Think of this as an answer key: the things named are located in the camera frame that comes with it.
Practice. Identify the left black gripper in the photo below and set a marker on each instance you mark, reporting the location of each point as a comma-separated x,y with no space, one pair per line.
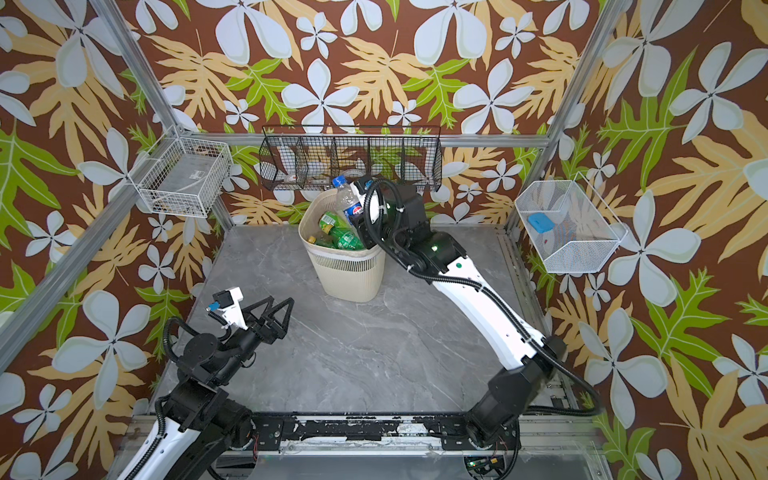
271,331

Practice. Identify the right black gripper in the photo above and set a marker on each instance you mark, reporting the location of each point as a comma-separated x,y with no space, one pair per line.
372,219

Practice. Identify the pepsi bottle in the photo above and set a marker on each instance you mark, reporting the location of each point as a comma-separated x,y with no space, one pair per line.
347,199

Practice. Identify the green soda bottle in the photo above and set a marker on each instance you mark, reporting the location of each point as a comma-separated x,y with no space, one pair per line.
340,233
322,242

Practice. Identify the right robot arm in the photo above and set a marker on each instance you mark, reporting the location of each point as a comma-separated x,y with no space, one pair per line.
529,359

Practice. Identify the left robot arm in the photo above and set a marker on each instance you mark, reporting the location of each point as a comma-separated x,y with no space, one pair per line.
197,421

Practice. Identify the beige plastic waste bin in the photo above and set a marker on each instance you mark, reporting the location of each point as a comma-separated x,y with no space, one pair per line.
354,276

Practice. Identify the blue object in basket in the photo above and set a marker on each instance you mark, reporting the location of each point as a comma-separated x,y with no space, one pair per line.
540,222

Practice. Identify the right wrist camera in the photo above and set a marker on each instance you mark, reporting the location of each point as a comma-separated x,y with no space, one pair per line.
373,209

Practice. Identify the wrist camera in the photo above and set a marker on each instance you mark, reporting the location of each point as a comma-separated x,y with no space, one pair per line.
373,209
226,310

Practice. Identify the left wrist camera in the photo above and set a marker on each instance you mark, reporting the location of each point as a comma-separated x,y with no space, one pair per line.
226,310

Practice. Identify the black wire wall basket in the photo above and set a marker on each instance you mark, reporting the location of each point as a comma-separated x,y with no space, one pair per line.
309,157

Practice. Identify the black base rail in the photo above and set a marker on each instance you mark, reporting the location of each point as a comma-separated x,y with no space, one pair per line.
397,434

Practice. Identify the white wire basket left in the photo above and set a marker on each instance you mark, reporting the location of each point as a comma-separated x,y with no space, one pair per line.
182,174

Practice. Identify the white wire basket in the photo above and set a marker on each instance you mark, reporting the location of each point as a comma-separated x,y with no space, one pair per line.
587,231
182,174

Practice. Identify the white wire basket right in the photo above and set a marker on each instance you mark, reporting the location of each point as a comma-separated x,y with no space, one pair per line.
587,231

